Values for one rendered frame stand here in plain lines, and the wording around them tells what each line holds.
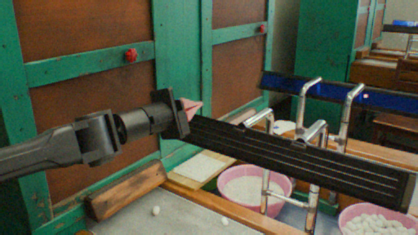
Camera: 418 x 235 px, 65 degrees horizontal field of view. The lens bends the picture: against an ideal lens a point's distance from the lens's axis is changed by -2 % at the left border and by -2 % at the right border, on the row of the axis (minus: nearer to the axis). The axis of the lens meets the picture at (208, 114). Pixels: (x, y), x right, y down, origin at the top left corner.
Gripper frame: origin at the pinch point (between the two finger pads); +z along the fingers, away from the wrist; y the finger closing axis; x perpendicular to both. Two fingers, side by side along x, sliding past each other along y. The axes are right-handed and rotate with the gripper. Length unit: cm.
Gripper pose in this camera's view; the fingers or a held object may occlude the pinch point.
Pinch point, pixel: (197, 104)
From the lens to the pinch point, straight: 72.1
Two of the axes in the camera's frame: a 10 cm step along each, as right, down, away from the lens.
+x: 6.7, -0.7, -7.4
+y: 2.3, 9.7, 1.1
